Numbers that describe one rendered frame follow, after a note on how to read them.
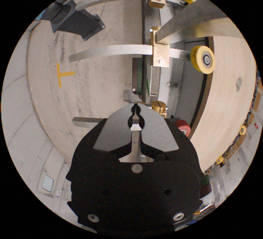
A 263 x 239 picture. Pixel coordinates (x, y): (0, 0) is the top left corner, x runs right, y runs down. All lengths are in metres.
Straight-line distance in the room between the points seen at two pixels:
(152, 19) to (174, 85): 0.37
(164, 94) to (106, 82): 0.81
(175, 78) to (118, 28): 0.89
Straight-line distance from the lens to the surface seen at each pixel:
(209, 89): 0.32
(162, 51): 0.29
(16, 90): 2.59
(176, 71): 0.54
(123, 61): 1.11
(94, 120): 0.36
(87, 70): 1.25
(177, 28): 0.15
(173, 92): 0.57
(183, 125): 0.32
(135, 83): 0.42
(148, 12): 0.48
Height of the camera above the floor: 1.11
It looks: 60 degrees down
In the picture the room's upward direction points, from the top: 178 degrees counter-clockwise
